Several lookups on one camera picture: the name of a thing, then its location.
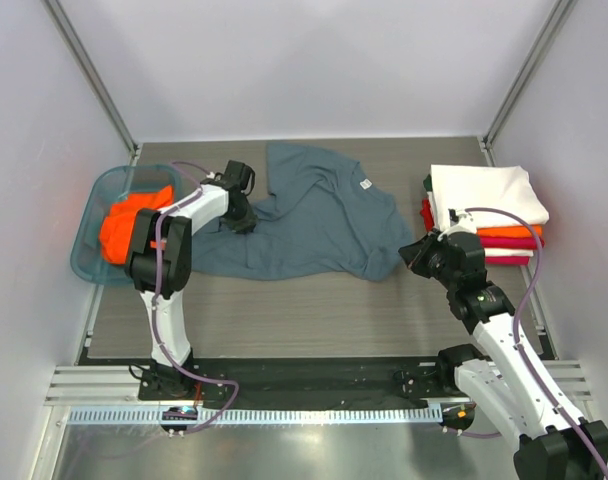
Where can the orange folded t-shirt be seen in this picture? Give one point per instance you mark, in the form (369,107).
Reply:
(510,231)

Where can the slotted cable duct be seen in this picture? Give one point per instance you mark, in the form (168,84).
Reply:
(181,416)

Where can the teal plastic basket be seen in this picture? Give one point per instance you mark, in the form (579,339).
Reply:
(114,185)

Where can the orange t-shirt in basket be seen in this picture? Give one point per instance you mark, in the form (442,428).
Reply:
(117,227)

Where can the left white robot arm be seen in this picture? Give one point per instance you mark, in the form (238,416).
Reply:
(159,263)

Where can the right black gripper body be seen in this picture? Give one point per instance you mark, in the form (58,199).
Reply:
(419,256)

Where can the white folded t-shirt top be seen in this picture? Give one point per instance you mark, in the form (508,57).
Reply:
(505,188)

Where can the pink folded t-shirt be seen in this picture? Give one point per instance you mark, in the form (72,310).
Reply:
(512,243)

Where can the white folded t-shirt lower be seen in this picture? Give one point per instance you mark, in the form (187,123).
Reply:
(502,252)

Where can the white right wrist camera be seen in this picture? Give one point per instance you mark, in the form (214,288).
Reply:
(462,221)

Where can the magenta folded t-shirt bottom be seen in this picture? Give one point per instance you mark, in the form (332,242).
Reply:
(508,260)

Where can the blue-grey t-shirt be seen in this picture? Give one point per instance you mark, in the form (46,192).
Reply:
(322,214)

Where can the white folded t-shirt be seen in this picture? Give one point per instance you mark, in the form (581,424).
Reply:
(502,252)
(505,188)

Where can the right aluminium frame post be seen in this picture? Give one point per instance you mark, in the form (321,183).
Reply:
(537,53)

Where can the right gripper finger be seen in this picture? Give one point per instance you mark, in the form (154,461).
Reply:
(412,251)
(418,265)

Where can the left aluminium frame post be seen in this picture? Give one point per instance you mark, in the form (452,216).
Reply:
(82,58)

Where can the aluminium frame post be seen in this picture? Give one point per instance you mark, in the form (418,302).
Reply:
(537,53)
(82,58)

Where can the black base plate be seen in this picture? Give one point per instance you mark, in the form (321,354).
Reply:
(318,384)

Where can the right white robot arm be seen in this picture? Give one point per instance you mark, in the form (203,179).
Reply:
(501,373)

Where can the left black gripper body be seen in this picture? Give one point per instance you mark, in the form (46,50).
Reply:
(240,220)

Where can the red folded t-shirt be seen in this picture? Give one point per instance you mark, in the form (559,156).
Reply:
(427,215)

